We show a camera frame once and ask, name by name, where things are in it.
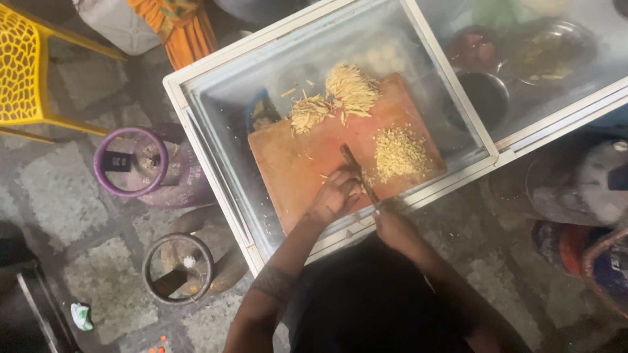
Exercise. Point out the person's left hand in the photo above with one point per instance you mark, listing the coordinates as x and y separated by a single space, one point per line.
333 198

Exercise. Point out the person's right hand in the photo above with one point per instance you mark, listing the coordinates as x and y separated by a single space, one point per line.
395 230

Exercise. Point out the person's left fingers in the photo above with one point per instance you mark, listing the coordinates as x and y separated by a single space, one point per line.
346 177

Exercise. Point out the person's right fingers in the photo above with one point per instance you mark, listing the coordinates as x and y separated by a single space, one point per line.
382 215

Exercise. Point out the kitchen knife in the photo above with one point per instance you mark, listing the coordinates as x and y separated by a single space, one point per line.
358 171

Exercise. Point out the orange wooden cutting board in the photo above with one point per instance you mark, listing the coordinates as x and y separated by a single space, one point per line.
319 162

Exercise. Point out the pile of minced ginger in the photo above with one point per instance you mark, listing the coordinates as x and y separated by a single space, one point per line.
400 153

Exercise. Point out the white glass display counter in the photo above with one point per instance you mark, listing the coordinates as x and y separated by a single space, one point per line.
338 117

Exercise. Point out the small pile of ginger strips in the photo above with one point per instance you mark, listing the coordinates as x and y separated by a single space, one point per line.
309 112

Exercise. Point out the person's black shirt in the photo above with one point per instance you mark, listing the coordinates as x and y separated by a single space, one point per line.
373 299

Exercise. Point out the blue container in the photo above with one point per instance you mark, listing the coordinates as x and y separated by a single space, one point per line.
262 112

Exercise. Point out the dark steel bowl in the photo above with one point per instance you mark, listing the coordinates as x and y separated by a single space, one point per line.
483 95

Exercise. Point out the red bowl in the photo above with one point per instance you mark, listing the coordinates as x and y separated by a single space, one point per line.
468 49

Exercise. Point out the brown gas cylinder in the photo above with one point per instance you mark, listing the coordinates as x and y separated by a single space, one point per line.
186 260

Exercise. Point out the large steel pot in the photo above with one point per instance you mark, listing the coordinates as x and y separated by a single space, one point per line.
576 184

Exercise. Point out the purple gas cylinder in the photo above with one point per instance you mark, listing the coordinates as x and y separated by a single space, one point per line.
147 164

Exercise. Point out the heap of coloured buckets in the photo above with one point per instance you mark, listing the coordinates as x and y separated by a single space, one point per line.
584 255

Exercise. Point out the orange cloth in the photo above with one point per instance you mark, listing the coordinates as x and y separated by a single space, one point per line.
176 29

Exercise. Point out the large steel plate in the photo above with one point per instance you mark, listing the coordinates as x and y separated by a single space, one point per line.
544 51

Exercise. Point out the white sack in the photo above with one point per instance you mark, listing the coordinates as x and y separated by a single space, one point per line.
115 24

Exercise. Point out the crumpled white green wrapper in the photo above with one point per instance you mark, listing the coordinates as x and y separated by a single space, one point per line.
82 316

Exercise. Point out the yellow plastic chair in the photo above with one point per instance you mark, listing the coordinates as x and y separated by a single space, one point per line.
29 68

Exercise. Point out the black metal stand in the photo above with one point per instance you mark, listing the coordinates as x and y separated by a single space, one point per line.
29 294

